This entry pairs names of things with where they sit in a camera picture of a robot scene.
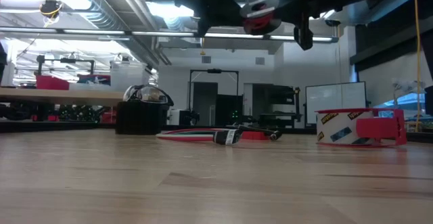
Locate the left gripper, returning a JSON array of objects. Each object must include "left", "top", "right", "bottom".
[{"left": 175, "top": 0, "right": 246, "bottom": 38}]

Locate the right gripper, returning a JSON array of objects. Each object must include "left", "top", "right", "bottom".
[{"left": 277, "top": 0, "right": 339, "bottom": 51}]

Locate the black wire spool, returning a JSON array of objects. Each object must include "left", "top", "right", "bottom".
[{"left": 239, "top": 0, "right": 283, "bottom": 37}]

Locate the black shelving unit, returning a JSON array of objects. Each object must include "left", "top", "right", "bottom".
[{"left": 252, "top": 83, "right": 302, "bottom": 129}]

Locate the black equipment cabinet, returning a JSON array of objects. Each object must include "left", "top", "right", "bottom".
[{"left": 214, "top": 94, "right": 244, "bottom": 127}]

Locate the whiteboard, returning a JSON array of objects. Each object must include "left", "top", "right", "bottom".
[{"left": 305, "top": 81, "right": 368, "bottom": 125}]

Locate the white box device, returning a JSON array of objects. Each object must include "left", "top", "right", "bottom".
[{"left": 168, "top": 108, "right": 192, "bottom": 126}]

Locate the clear plastic storage box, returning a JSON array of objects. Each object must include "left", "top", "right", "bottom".
[{"left": 110, "top": 61, "right": 152, "bottom": 91}]

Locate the printed tape roll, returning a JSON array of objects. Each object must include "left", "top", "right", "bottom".
[{"left": 316, "top": 111, "right": 375, "bottom": 145}]

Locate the red tape dispenser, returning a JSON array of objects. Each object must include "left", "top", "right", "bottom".
[{"left": 315, "top": 108, "right": 408, "bottom": 148}]

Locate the red plastic bin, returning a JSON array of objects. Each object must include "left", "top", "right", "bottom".
[{"left": 35, "top": 74, "right": 70, "bottom": 91}]

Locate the black gantry frame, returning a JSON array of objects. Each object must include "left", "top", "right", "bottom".
[
  {"left": 188, "top": 68, "right": 240, "bottom": 127},
  {"left": 36, "top": 54, "right": 95, "bottom": 76}
]

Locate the multicoloured wire harness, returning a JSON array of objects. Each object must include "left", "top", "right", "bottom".
[{"left": 155, "top": 128, "right": 243, "bottom": 146}]

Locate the ceiling cable reel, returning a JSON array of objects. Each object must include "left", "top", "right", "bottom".
[{"left": 39, "top": 0, "right": 64, "bottom": 27}]

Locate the rolling metal frame workbench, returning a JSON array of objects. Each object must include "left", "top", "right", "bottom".
[{"left": 0, "top": 87, "right": 124, "bottom": 123}]

